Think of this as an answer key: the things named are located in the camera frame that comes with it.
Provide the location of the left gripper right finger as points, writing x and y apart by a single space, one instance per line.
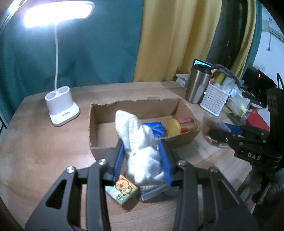
206 200

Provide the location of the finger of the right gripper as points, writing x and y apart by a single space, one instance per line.
236 130
223 138

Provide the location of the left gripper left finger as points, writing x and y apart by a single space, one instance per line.
60 207

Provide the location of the yellow lid red jar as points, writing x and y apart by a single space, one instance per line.
179 126

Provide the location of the cartoon capybara tissue pack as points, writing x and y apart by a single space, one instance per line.
122 191

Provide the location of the blue tissue pack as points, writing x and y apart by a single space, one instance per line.
154 130

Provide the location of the red box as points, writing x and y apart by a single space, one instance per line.
254 119

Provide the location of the white perforated plastic basket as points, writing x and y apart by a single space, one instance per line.
213 100

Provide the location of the yellow green sponge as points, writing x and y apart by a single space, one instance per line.
219 78

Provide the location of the stainless steel tumbler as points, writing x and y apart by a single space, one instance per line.
199 78

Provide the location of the smartphone with lit screen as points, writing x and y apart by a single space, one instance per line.
202 62

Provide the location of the white desk lamp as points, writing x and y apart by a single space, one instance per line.
60 103

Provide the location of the yellow curtain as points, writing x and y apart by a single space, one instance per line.
173 34

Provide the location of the teal curtain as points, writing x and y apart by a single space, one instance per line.
101 49

